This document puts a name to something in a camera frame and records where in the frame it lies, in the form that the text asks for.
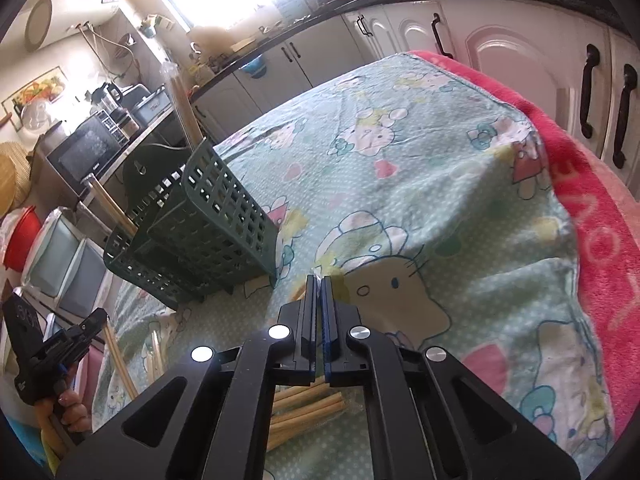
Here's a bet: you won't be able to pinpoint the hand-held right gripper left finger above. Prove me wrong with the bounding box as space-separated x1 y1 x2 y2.
55 275 325 480

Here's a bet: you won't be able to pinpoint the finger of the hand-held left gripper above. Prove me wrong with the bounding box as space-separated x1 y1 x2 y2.
42 309 109 368

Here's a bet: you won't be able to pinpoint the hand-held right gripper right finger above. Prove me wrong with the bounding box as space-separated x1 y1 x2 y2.
322 276 583 480

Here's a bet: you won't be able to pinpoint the green plastic utensil basket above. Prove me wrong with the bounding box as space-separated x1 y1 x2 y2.
103 137 278 311

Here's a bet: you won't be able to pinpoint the person's left hand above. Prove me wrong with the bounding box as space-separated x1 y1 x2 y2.
49 362 94 435

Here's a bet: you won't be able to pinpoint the pink plastic storage box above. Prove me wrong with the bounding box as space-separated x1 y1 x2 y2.
75 355 103 403

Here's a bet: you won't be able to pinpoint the pastel plastic drawer unit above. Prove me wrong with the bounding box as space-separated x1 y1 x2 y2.
22 207 108 318

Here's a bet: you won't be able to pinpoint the red plastic basin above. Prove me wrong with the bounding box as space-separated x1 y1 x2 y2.
2 207 43 273

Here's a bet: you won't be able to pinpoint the mint cartoon printed blanket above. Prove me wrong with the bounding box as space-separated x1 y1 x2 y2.
92 52 618 480

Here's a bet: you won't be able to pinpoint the woven bamboo tray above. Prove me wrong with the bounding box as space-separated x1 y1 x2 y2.
0 142 33 216

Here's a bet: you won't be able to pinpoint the black microwave oven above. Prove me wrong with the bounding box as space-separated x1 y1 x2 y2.
47 114 128 196

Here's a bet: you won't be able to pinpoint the black blender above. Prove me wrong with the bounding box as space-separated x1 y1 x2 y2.
91 82 141 138

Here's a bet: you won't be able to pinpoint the grey lidded container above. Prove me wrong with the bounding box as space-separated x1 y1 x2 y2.
125 85 173 126

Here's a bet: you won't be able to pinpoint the blue plastic basin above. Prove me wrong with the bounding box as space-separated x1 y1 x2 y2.
237 55 268 81

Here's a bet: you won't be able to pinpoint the pink fleece blanket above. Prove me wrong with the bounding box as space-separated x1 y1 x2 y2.
407 50 640 441

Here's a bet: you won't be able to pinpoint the white water heater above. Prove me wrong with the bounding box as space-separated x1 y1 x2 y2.
25 0 123 53

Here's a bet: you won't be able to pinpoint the white base cabinets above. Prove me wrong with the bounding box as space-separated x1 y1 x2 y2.
192 0 640 171

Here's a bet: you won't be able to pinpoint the food wall poster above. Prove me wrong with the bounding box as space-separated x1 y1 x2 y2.
0 67 68 121

